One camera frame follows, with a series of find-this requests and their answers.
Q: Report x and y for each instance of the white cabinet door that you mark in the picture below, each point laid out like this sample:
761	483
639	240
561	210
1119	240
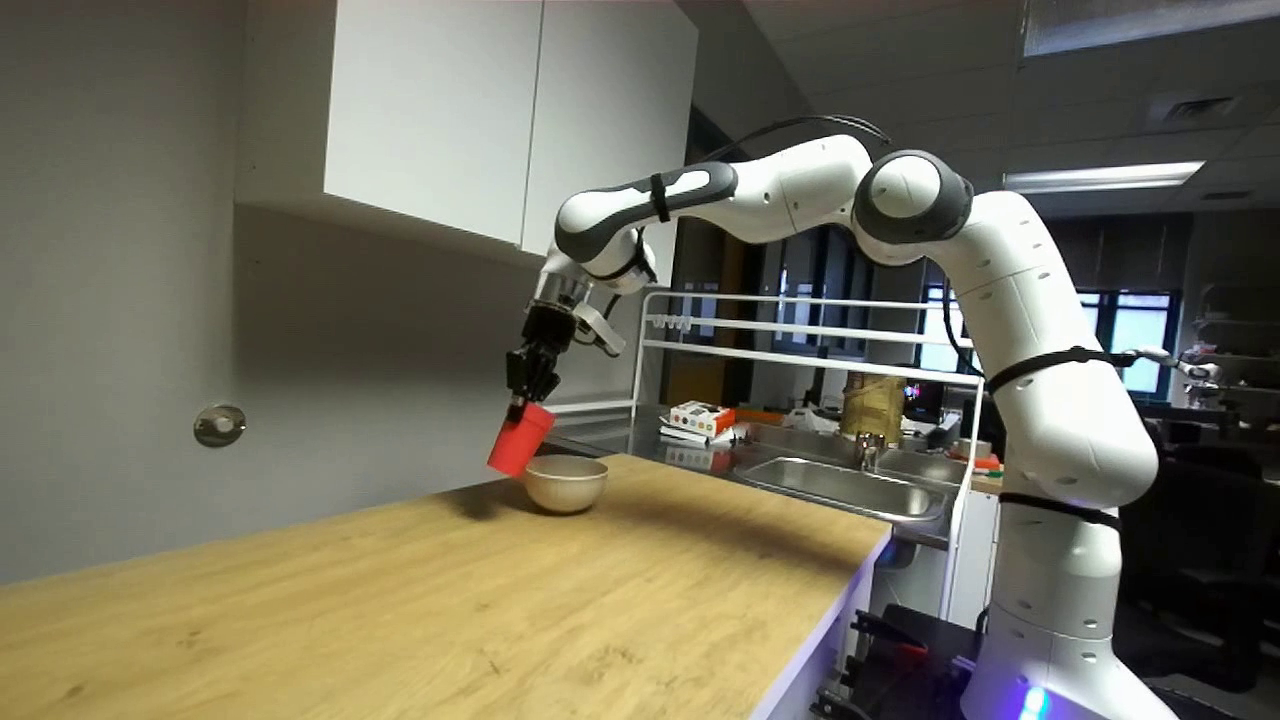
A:
606	120
435	114

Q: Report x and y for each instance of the red plastic cup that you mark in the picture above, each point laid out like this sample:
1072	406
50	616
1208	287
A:
521	442

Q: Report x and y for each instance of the dark framed window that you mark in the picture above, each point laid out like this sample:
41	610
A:
1133	334

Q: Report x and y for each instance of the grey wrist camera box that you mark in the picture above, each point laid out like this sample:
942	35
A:
600	321

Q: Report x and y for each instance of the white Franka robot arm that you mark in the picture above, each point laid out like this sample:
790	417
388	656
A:
1042	347

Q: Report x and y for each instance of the fluorescent ceiling light panel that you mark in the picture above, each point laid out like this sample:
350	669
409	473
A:
1107	179
1145	21

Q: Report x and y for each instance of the red and white box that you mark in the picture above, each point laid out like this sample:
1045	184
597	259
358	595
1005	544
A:
703	420

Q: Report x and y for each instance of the ceiling air vent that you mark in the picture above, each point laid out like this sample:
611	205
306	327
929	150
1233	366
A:
1197	109

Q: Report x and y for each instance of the stainless steel sink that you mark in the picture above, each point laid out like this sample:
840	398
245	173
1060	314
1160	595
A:
840	485

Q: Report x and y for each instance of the white metal dish rack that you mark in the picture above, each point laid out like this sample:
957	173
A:
800	363

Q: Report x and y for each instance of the round metal wall knob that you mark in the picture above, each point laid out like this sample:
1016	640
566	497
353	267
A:
222	424

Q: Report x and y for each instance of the white wall cabinet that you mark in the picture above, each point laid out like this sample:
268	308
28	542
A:
466	107

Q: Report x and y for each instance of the tan crumpled bundle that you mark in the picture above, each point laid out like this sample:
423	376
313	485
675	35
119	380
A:
875	406

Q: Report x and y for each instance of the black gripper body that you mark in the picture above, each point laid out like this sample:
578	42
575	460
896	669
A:
549	328

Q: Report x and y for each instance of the white ceramic bowl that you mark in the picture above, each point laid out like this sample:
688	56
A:
566	483

